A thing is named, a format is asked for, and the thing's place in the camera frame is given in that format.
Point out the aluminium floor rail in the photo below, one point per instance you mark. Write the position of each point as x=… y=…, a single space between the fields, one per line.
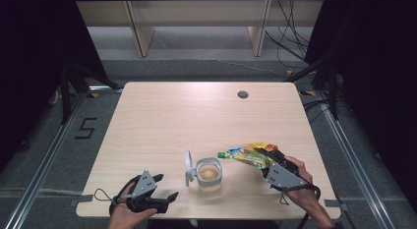
x=347 y=147
x=55 y=140

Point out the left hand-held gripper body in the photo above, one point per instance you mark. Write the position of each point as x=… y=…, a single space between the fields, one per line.
x=144 y=186

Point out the clear container with grey lid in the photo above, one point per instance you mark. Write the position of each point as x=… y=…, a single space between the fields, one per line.
x=209 y=173

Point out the grey tape strip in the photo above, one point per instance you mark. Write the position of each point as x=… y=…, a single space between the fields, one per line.
x=336 y=203
x=82 y=199

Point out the person's left hand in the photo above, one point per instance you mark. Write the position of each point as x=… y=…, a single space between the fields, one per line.
x=126 y=217

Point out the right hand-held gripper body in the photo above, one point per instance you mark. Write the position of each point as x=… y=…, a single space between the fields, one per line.
x=283 y=179

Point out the black curtain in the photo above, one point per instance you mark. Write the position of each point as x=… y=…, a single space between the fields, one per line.
x=29 y=58
x=377 y=75

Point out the black metal stand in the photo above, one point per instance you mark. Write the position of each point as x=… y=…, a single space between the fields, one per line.
x=65 y=91
x=332 y=88

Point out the person's right hand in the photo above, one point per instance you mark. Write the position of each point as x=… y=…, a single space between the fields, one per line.
x=303 y=193

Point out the light wooden shelf unit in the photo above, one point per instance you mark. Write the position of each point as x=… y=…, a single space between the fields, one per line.
x=196 y=12

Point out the colourful spouted drink pouch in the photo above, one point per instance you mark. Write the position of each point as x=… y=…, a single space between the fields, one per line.
x=249 y=157

